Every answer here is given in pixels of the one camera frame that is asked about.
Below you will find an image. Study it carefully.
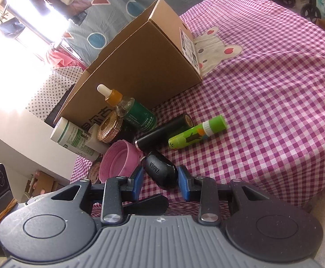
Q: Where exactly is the green lip balm stick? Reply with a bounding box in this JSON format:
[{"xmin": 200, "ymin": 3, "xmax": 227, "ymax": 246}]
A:
[{"xmin": 168, "ymin": 115, "xmax": 227, "ymax": 149}]

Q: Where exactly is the small black pouch object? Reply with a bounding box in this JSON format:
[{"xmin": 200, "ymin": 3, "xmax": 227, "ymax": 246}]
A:
[{"xmin": 142, "ymin": 151, "xmax": 178, "ymax": 190}]

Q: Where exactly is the pink plastic lid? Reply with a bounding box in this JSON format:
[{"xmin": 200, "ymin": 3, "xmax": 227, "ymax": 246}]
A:
[{"xmin": 98, "ymin": 140, "xmax": 143, "ymax": 183}]

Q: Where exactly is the pink checkered bed cloth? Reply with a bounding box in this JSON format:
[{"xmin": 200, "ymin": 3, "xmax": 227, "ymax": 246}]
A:
[{"xmin": 69, "ymin": 0, "xmax": 325, "ymax": 218}]

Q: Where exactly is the blue patterned hanging sheet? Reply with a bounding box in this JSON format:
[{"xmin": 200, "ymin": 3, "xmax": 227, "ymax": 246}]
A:
[{"xmin": 65, "ymin": 0, "xmax": 203, "ymax": 65}]

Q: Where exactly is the white power adapter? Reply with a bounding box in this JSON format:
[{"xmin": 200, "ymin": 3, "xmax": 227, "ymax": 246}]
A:
[{"xmin": 86, "ymin": 124, "xmax": 109, "ymax": 154}]

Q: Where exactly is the green dropper bottle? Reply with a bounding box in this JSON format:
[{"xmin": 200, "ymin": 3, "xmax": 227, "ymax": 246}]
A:
[{"xmin": 97, "ymin": 84, "xmax": 157, "ymax": 132}]

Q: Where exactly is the gold lidded jar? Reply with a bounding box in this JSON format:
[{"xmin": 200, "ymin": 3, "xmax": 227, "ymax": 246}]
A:
[{"xmin": 97, "ymin": 111, "xmax": 123, "ymax": 144}]

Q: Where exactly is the white green label bottle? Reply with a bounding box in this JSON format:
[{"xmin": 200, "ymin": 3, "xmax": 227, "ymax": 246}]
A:
[{"xmin": 50, "ymin": 117, "xmax": 100, "ymax": 161}]

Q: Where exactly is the black cylindrical tube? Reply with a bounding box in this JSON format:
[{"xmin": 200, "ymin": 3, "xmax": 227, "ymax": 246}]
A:
[{"xmin": 134, "ymin": 113, "xmax": 194, "ymax": 153}]

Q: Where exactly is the polka dot cloth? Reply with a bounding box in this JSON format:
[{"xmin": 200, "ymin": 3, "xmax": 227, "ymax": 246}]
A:
[{"xmin": 26, "ymin": 66, "xmax": 83, "ymax": 121}]

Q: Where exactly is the brown cardboard box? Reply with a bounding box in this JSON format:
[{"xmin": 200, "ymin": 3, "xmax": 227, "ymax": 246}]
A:
[{"xmin": 54, "ymin": 0, "xmax": 202, "ymax": 130}]

